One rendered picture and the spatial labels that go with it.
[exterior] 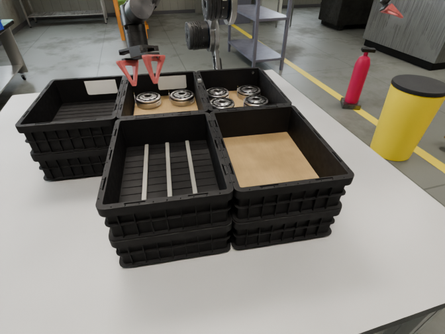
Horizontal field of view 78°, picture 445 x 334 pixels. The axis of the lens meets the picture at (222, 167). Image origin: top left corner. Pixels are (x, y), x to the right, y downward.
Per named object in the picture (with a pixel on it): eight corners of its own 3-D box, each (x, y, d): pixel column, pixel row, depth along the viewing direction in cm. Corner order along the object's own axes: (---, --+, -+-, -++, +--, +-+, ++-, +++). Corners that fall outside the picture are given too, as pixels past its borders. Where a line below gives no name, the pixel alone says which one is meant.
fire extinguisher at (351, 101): (367, 107, 303) (388, 49, 266) (352, 112, 292) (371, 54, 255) (347, 98, 320) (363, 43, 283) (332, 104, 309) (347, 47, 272)
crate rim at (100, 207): (117, 125, 89) (115, 118, 88) (208, 117, 94) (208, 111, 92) (97, 218, 59) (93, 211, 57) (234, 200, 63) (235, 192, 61)
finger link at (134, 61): (138, 85, 87) (133, 54, 84) (153, 83, 83) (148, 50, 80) (120, 87, 82) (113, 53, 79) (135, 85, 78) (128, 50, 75)
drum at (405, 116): (424, 162, 225) (465, 92, 188) (381, 166, 221) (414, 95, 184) (396, 137, 254) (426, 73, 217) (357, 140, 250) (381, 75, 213)
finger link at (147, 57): (153, 83, 83) (148, 50, 80) (169, 82, 79) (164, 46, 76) (134, 85, 78) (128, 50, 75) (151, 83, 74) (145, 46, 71)
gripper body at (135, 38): (137, 57, 83) (132, 30, 81) (160, 52, 77) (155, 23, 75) (118, 57, 78) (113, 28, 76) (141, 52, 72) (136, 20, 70)
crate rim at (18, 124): (53, 84, 116) (51, 79, 114) (127, 79, 120) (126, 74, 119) (16, 134, 85) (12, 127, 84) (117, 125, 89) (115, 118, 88)
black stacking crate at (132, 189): (124, 150, 95) (116, 120, 88) (209, 141, 100) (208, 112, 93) (108, 245, 65) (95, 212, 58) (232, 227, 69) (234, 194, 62)
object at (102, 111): (61, 105, 122) (51, 80, 115) (131, 101, 126) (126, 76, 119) (30, 158, 91) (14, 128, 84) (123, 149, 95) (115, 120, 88)
